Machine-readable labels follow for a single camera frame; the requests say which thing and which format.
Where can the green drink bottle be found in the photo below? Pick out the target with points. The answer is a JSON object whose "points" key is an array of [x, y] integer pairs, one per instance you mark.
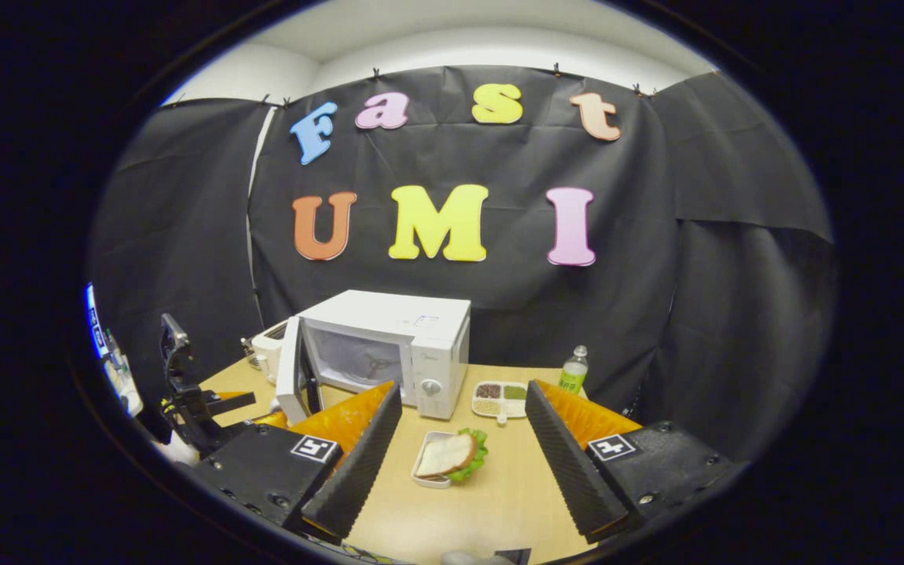
{"points": [[574, 375]]}

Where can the black backdrop cloth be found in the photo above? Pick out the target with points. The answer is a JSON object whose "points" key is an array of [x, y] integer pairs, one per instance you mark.
{"points": [[577, 314]]}

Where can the white and blue object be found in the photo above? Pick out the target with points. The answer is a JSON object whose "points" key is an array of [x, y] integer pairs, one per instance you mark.
{"points": [[111, 361]]}

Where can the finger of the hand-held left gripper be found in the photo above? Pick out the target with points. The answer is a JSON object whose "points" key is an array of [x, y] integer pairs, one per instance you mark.
{"points": [[271, 420]]}

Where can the small white appliance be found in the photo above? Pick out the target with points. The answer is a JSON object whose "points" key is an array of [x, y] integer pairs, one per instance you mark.
{"points": [[271, 349]]}

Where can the divided plate of grains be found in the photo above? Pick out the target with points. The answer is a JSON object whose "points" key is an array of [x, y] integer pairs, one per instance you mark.
{"points": [[501, 399]]}

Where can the white ribbed tray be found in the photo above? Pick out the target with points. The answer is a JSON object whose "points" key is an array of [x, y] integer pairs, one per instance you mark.
{"points": [[430, 482]]}

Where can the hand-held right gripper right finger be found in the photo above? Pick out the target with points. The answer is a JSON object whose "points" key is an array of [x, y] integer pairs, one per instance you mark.
{"points": [[570, 471]]}

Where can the white microwave oven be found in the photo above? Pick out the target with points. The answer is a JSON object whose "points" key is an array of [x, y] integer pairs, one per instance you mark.
{"points": [[436, 345]]}

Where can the sandwich with lettuce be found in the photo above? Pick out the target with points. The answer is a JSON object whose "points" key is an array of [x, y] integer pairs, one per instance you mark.
{"points": [[448, 455]]}

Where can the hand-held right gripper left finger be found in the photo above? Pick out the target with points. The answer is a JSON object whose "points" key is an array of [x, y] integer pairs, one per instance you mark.
{"points": [[362, 471]]}

